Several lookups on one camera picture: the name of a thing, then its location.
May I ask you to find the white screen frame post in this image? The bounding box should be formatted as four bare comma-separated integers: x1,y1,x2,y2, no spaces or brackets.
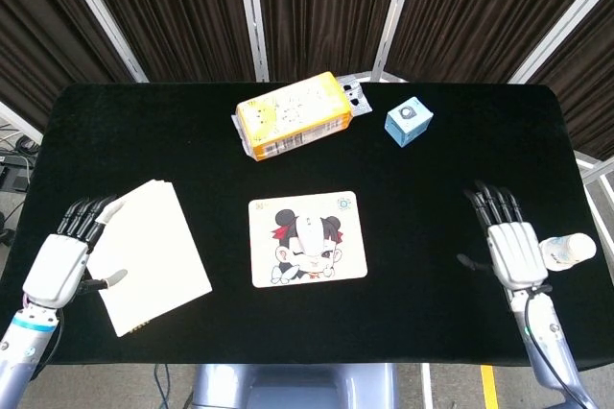
51,0,149,84
370,0,422,83
573,149,614,184
0,100,44,144
507,0,614,84
233,0,271,83

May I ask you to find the cartoon girl mouse pad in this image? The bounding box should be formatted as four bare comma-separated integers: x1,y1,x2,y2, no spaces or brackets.
248,190,369,289

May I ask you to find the white computer mouse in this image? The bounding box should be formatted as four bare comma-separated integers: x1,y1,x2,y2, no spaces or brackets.
293,214,328,267

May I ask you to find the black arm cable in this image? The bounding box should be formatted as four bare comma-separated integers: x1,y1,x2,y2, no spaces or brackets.
524,286,599,409

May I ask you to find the blue floor cable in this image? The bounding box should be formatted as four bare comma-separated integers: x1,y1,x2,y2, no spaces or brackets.
152,363,173,409

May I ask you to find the brown pleated curtain panel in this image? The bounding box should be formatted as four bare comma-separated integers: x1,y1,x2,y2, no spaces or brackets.
527,0,614,160
253,0,409,83
74,0,257,83
387,0,614,84
0,0,138,132

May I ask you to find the yellow wrapped tissue pack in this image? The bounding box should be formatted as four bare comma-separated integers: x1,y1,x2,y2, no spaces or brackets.
231,71,352,162

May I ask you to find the white paper stack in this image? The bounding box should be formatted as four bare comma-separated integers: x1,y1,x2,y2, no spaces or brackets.
85,179,214,338

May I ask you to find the black velvet tablecloth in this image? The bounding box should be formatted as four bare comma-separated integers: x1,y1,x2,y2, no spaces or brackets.
0,81,614,374

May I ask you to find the clear packet with black dots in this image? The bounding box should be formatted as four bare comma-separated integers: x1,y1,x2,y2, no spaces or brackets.
338,73,374,117

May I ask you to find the black floor equipment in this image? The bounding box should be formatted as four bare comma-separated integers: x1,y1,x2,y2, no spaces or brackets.
0,132,37,192

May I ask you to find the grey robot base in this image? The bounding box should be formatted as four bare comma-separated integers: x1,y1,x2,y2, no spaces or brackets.
191,363,399,409

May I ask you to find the light blue cube box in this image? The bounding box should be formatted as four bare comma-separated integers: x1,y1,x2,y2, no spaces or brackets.
384,96,435,150

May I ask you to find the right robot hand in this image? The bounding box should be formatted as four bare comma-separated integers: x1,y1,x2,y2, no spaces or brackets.
455,180,553,291

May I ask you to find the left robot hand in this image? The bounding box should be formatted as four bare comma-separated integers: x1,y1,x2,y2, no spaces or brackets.
22,195,129,310

